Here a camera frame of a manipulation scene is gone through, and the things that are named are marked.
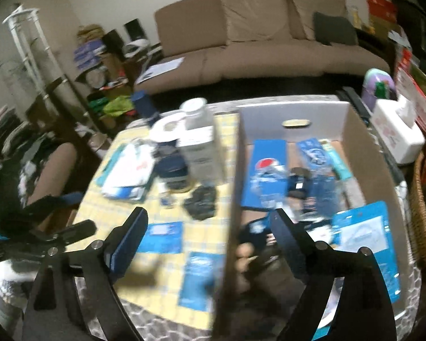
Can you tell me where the white curved headset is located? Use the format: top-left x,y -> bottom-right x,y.
122,39 -> 150,55

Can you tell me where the white metal rack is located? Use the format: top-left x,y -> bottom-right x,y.
3,3 -> 70,114

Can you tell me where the wicker basket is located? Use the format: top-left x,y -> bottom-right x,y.
406,151 -> 426,285

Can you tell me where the dark blue pouch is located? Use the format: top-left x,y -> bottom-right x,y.
238,218 -> 281,253

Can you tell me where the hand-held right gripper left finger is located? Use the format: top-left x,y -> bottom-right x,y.
21,206 -> 150,341

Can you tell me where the dark blue tall container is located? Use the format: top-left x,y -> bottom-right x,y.
131,90 -> 153,118

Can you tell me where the white paper sheet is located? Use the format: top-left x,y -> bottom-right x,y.
137,57 -> 185,80

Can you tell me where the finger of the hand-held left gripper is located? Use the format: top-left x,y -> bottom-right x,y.
0,219 -> 97,267
23,191 -> 85,217

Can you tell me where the brown sofa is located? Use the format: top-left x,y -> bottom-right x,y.
133,0 -> 391,95

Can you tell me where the clear floss pick box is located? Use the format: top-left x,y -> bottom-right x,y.
296,138 -> 332,171

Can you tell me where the bright green bag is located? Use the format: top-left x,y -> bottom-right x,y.
103,95 -> 133,116

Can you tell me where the blue card packet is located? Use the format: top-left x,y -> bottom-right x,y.
138,221 -> 184,254

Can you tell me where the light blue packet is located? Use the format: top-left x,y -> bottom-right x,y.
332,201 -> 402,302

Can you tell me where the white carton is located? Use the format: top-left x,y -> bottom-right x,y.
177,126 -> 226,185

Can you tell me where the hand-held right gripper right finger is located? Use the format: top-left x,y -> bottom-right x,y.
270,208 -> 400,341

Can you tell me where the white tissue box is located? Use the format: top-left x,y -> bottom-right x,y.
371,96 -> 426,166

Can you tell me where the yellow woven basket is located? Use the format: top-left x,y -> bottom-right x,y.
77,24 -> 103,41

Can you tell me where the white plastic bag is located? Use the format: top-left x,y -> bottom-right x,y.
101,140 -> 157,199

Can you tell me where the round pale tin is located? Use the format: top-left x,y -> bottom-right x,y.
85,67 -> 109,88

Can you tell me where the teal toothbrush case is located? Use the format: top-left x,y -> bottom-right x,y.
323,142 -> 354,182

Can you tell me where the dark blue glass jar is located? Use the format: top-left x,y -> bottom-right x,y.
155,154 -> 193,194

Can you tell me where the purple round container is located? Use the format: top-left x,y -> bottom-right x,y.
361,68 -> 398,102

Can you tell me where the clear blue plastic packet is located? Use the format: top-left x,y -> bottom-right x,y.
287,169 -> 345,221

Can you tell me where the stack of blue boxes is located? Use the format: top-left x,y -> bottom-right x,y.
73,41 -> 105,70

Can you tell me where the brown chair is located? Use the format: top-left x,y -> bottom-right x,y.
32,142 -> 79,199

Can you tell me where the blue box round logo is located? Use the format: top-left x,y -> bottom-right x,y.
241,138 -> 290,210

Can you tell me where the black object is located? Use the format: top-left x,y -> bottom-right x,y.
183,186 -> 218,221

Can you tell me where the yellow checked tablecloth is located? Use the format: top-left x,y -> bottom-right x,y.
62,112 -> 240,313

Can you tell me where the red cardboard box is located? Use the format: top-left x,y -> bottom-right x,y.
366,0 -> 398,20

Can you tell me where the white plastic bottle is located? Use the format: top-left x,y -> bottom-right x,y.
180,97 -> 215,130

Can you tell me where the white cardboard box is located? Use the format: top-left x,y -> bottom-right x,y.
213,96 -> 421,331

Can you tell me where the black remote control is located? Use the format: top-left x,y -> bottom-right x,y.
335,86 -> 371,125

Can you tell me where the dark sofa cushion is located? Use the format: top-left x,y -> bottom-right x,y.
312,11 -> 359,46

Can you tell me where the teal packet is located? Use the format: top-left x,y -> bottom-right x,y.
95,145 -> 128,187

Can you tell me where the red white snack packet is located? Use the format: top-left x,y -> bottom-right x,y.
394,48 -> 426,132

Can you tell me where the black speaker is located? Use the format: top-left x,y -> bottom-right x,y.
103,31 -> 125,57
124,18 -> 144,41

